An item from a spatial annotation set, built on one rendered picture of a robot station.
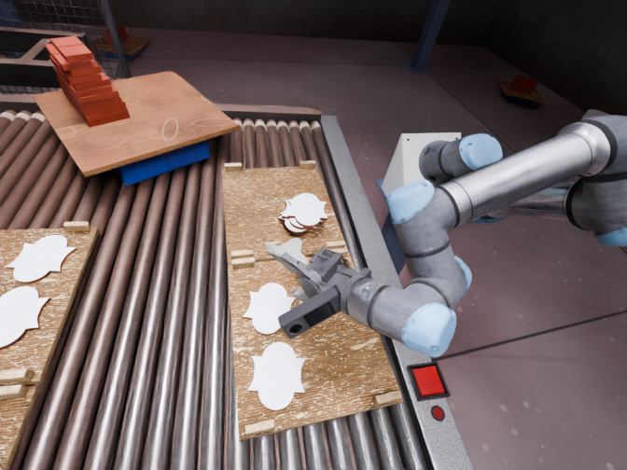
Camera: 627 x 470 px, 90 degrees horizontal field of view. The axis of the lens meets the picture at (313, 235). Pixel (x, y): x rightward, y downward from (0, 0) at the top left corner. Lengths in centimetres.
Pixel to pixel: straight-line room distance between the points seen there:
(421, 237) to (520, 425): 167
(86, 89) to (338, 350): 104
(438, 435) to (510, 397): 132
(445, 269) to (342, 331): 35
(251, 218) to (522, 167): 71
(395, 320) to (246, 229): 60
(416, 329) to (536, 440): 169
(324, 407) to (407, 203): 46
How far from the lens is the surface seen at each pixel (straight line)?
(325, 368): 76
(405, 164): 116
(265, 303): 80
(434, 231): 52
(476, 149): 104
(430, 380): 84
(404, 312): 48
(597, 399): 246
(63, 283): 97
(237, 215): 100
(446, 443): 83
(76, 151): 117
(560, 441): 220
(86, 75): 122
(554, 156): 64
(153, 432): 77
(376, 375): 79
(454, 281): 55
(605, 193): 75
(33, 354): 90
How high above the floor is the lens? 165
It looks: 48 degrees down
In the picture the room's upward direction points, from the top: 11 degrees clockwise
